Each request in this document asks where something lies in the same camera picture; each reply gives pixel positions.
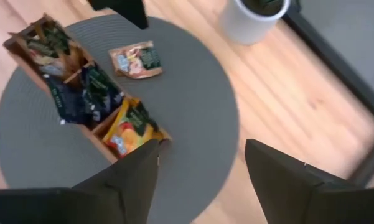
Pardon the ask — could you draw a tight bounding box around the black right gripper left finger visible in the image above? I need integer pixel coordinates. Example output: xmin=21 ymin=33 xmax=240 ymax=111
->
xmin=72 ymin=139 xmax=160 ymax=224

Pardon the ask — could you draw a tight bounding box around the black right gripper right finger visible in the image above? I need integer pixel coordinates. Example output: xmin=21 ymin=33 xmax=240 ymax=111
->
xmin=245 ymin=139 xmax=330 ymax=224

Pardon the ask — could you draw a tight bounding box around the wooden three-compartment organizer box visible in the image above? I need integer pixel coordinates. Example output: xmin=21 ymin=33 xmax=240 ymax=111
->
xmin=2 ymin=12 xmax=172 ymax=164

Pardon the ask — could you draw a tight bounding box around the clear snack packet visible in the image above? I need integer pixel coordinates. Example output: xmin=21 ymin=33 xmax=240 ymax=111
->
xmin=34 ymin=52 xmax=78 ymax=78

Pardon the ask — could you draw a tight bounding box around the orange mango tea packet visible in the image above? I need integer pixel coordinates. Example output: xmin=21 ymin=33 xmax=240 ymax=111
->
xmin=102 ymin=101 xmax=162 ymax=158
xmin=155 ymin=126 xmax=172 ymax=144

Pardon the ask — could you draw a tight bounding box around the white plant pot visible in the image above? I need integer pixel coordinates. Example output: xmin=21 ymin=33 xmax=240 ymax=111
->
xmin=219 ymin=0 xmax=292 ymax=46

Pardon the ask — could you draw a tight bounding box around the brown apple tea packet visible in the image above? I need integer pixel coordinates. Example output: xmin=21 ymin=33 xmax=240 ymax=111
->
xmin=21 ymin=23 xmax=72 ymax=60
xmin=108 ymin=40 xmax=164 ymax=80

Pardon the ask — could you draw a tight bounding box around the round grey woven mat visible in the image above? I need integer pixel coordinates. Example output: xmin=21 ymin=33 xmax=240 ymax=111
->
xmin=0 ymin=14 xmax=240 ymax=224

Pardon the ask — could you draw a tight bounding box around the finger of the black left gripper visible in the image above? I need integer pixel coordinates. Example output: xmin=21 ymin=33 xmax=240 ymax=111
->
xmin=86 ymin=0 xmax=149 ymax=30

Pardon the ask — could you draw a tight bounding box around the dark blue blackcurrant tea packet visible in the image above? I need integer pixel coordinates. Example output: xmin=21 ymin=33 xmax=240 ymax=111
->
xmin=80 ymin=63 xmax=125 ymax=122
xmin=43 ymin=73 xmax=93 ymax=125

